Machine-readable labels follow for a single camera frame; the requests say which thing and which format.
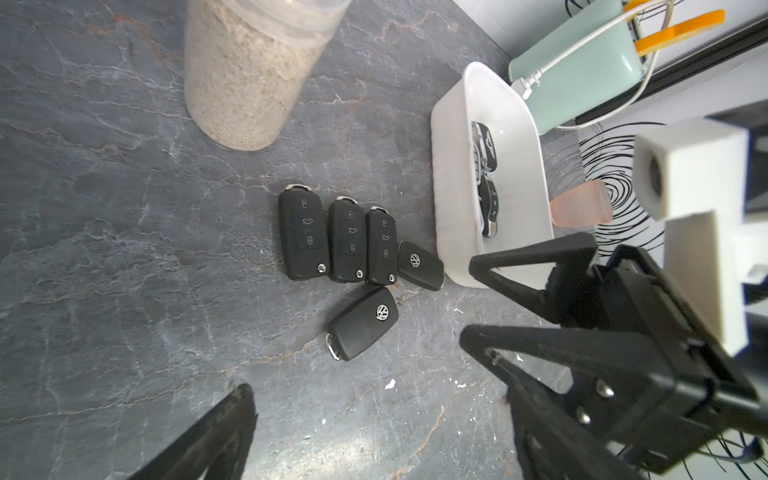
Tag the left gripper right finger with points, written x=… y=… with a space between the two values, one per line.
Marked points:
x=550 y=445

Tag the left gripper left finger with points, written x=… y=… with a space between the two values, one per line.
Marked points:
x=214 y=447

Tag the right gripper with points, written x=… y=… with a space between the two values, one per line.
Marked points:
x=646 y=373

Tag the black Porsche car key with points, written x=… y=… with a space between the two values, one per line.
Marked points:
x=489 y=206

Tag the white storage box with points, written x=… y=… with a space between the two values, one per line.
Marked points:
x=524 y=217

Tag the black VW key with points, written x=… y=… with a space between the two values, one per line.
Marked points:
x=362 y=324
x=420 y=267

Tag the black silver Bentley key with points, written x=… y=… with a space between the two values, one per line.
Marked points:
x=485 y=145

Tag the black flip key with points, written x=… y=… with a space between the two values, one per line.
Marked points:
x=382 y=243
x=347 y=240
x=303 y=233

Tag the brown translucent lid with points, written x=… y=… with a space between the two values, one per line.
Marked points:
x=583 y=206

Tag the mint green toaster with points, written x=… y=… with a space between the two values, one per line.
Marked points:
x=604 y=68

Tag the front orange toast slice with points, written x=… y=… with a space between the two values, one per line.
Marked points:
x=679 y=32

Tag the clear jar of grains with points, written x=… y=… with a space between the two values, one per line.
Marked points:
x=246 y=62

